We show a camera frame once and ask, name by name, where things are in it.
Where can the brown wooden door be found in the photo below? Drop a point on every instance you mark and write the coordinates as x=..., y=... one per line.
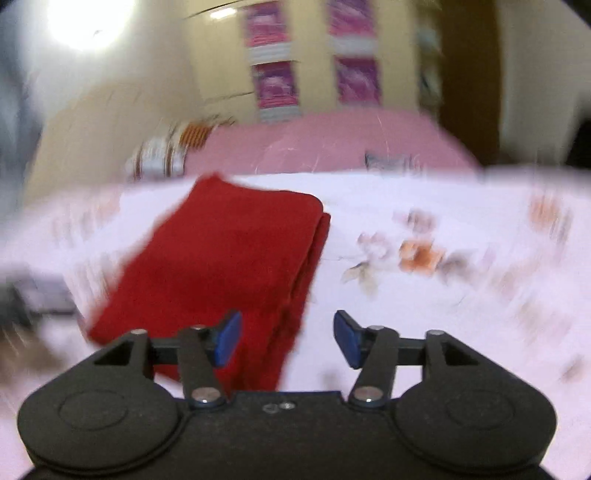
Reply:
x=468, y=78

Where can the purple wall poster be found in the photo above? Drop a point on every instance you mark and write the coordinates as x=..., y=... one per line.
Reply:
x=277, y=87
x=351, y=21
x=358, y=81
x=268, y=27

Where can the beige wardrobe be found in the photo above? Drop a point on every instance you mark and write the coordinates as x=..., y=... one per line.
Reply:
x=309, y=69

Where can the striped folded clothes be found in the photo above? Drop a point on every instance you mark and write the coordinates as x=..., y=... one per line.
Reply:
x=392, y=162

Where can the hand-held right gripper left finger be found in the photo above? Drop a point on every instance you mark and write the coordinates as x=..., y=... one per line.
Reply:
x=227, y=341

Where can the grey curtain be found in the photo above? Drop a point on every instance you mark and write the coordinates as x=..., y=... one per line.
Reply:
x=16, y=101

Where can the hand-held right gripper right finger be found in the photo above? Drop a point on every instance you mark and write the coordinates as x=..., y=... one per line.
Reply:
x=348, y=341

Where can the beige headboard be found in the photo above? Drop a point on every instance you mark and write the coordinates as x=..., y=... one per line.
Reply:
x=92, y=138

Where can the orange pillow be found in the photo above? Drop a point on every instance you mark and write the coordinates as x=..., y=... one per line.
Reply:
x=198, y=131

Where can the red pants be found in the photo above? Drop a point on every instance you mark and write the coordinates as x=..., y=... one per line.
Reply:
x=221, y=258

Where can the pink bed sheet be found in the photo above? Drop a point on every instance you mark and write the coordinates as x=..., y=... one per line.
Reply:
x=323, y=141

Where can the white floral pillow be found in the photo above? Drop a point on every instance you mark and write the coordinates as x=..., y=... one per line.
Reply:
x=154, y=159

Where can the white floral blanket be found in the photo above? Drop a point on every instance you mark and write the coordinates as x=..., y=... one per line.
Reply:
x=438, y=314

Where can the beige open shelf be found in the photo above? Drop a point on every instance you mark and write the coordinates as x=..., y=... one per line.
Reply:
x=429, y=64

